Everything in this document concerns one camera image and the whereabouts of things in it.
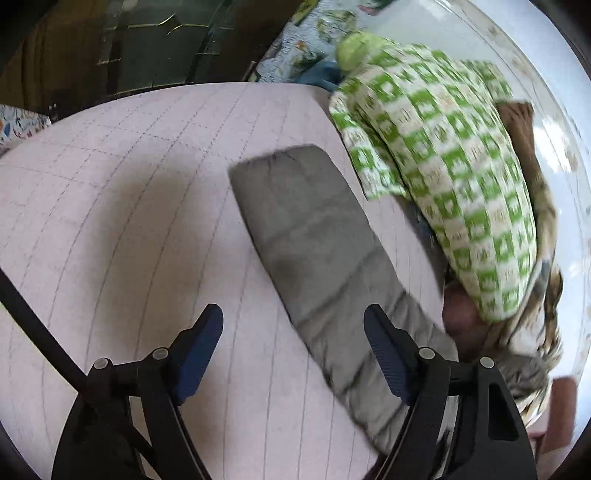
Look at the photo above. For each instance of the green checked quilt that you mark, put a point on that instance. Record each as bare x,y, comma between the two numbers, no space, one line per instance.
443,152

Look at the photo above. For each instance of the blue cloth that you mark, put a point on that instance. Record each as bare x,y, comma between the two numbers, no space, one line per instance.
323,74

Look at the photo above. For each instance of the dark glass cabinet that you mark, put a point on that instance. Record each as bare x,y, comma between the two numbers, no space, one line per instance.
138,41

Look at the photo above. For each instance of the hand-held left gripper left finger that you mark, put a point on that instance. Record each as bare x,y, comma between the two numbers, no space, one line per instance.
198,350

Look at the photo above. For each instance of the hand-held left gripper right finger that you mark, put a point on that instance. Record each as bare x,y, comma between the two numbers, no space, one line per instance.
385,350

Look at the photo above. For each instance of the leaf print fleece blanket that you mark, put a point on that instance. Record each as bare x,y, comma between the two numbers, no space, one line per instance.
545,295

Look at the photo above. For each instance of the colourful printed cloth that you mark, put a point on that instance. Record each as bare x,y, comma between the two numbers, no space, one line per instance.
18,124

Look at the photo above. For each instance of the floral patchwork quilt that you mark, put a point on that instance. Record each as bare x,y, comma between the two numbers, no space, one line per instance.
323,27

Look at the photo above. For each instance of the pink quilted bed sheet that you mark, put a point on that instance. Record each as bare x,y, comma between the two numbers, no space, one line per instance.
115,207

